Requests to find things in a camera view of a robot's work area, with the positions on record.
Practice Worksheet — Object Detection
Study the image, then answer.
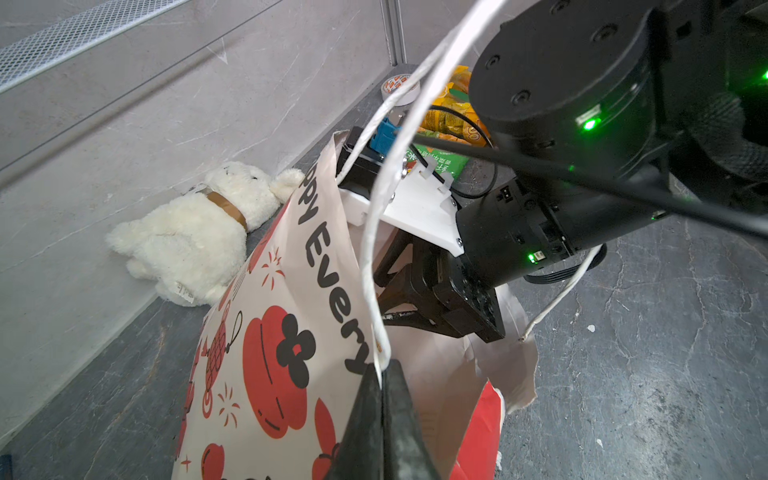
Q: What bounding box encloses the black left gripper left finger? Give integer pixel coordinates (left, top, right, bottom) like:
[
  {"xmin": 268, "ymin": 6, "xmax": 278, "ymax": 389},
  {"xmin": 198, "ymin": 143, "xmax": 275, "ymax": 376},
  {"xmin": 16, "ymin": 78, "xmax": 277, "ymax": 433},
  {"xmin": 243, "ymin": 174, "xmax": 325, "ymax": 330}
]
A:
[{"xmin": 326, "ymin": 365, "xmax": 383, "ymax": 480}]

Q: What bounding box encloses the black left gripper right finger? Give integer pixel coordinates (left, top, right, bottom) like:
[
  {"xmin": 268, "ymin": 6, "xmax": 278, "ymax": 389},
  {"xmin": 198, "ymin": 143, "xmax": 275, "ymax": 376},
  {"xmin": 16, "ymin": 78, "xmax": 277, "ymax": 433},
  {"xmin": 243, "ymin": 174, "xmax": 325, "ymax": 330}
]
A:
[{"xmin": 382, "ymin": 360, "xmax": 440, "ymax": 479}]

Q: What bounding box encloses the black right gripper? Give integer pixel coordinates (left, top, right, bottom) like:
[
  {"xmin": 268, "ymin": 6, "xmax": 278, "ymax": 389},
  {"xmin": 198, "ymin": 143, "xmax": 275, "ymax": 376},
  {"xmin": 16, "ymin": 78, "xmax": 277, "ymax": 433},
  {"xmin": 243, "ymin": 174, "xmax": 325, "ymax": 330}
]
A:
[{"xmin": 373, "ymin": 230, "xmax": 506, "ymax": 343}]

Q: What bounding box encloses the strawberry print paper bag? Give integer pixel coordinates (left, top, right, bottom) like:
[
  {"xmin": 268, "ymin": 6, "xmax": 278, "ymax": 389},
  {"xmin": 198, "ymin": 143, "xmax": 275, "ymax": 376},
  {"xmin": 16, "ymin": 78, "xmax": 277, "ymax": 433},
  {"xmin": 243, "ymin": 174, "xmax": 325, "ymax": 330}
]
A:
[{"xmin": 172, "ymin": 131, "xmax": 538, "ymax": 479}]

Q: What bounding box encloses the green corn chip bag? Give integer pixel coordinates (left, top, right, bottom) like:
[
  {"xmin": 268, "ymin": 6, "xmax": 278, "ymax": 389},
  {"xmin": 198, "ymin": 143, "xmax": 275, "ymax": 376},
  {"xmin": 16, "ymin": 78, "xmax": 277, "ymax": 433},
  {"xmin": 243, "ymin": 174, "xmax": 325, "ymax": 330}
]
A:
[{"xmin": 415, "ymin": 145, "xmax": 469, "ymax": 180}]

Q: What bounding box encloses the large yellow snack bag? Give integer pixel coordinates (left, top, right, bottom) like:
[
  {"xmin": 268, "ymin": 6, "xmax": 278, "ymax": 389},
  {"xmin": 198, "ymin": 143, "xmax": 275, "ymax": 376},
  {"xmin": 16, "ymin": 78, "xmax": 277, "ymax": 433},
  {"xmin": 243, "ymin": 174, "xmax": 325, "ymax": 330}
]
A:
[{"xmin": 421, "ymin": 65, "xmax": 490, "ymax": 146}]

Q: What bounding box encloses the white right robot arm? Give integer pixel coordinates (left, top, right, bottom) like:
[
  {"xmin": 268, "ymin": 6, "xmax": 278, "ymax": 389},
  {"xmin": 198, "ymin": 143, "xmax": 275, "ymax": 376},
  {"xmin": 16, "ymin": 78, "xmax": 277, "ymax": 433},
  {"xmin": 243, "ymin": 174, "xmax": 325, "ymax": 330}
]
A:
[{"xmin": 373, "ymin": 1, "xmax": 767, "ymax": 342}]

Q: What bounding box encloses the white tape roll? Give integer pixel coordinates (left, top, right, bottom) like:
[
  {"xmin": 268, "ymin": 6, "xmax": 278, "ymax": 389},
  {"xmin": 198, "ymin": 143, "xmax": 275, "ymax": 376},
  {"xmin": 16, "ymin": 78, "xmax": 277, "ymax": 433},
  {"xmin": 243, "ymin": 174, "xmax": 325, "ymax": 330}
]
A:
[{"xmin": 380, "ymin": 73, "xmax": 421, "ymax": 107}]

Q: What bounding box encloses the white plush bear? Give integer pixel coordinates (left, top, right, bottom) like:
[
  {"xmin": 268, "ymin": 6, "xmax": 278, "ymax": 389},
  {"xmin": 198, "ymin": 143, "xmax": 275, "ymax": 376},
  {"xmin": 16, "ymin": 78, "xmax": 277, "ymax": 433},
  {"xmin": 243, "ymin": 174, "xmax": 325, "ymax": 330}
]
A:
[{"xmin": 105, "ymin": 162, "xmax": 304, "ymax": 307}]

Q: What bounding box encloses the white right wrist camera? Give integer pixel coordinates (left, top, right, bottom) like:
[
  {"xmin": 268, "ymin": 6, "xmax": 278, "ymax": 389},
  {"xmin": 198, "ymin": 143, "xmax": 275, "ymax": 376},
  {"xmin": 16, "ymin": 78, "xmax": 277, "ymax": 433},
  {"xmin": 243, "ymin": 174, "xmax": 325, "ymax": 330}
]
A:
[{"xmin": 339, "ymin": 143, "xmax": 464, "ymax": 257}]

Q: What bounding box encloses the white wire mesh basket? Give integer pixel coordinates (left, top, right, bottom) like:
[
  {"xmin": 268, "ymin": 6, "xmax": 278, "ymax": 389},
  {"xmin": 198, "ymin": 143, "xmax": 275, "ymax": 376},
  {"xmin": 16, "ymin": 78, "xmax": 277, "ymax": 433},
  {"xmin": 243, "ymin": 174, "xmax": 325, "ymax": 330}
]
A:
[{"xmin": 1, "ymin": 0, "xmax": 186, "ymax": 93}]

